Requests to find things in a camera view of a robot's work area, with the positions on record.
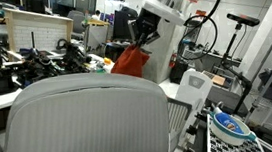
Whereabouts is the black platform table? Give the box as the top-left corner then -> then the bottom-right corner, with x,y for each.
179,110 -> 218,152

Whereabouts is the orange towel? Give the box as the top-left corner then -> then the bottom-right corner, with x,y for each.
107,43 -> 153,82

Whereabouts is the black camera stand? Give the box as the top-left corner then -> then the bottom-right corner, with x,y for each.
216,21 -> 258,118

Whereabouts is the brown cardboard box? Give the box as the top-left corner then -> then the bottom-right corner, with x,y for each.
210,72 -> 227,88

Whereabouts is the red fire extinguisher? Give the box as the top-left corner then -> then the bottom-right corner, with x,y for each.
167,51 -> 179,70

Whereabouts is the grey background chair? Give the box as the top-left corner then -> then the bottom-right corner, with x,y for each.
66,9 -> 88,36

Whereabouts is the black equipment cluster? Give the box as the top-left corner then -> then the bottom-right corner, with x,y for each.
15,36 -> 94,81

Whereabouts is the black white calibration checkerboard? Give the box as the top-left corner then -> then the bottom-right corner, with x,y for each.
202,108 -> 268,152

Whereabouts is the seated person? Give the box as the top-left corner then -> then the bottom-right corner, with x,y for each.
90,9 -> 104,23

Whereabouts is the dark desk monitor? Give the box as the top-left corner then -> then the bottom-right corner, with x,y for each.
109,8 -> 134,42

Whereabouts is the white brick wall panel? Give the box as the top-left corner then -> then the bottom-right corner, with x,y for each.
3,1 -> 77,56

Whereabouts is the orange toy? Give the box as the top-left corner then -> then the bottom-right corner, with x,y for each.
103,56 -> 113,66

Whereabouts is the grey mesh office chair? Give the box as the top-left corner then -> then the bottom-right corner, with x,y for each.
0,64 -> 175,152

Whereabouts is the white bowl teal rim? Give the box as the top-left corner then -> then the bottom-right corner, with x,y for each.
207,108 -> 259,150

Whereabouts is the black stereo camera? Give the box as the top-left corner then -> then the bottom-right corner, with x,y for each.
225,9 -> 262,30

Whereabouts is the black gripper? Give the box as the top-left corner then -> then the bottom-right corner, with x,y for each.
126,5 -> 165,50

